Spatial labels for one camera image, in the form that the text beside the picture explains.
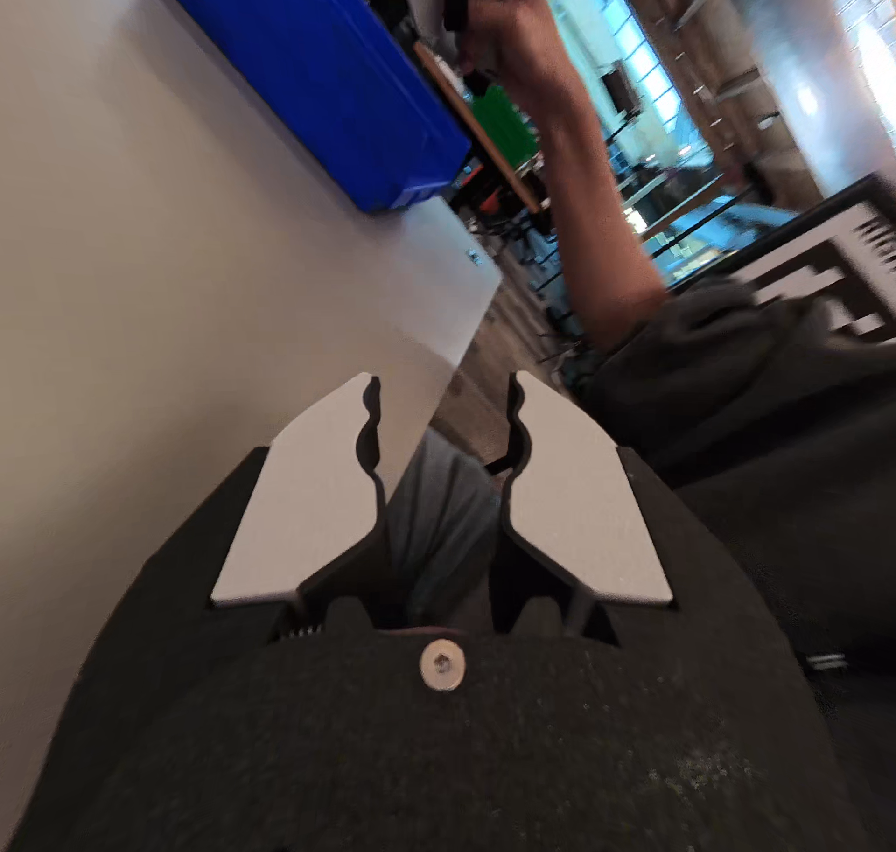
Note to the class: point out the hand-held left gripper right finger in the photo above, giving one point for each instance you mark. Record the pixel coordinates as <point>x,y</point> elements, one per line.
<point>588,516</point>

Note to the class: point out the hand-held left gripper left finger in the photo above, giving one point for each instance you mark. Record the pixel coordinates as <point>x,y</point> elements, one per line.
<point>301,502</point>

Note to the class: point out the blue plastic bin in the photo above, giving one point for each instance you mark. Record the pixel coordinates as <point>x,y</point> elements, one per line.
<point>322,82</point>

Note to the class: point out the person's right forearm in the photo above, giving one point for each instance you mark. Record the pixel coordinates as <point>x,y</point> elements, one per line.
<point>602,222</point>

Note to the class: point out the person's right hand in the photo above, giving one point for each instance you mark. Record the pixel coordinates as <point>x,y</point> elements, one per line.
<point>511,40</point>

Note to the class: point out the green box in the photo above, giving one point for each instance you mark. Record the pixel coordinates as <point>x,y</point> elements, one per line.
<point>504,124</point>

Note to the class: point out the printed marker board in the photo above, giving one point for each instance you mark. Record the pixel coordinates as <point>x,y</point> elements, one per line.
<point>840,264</point>

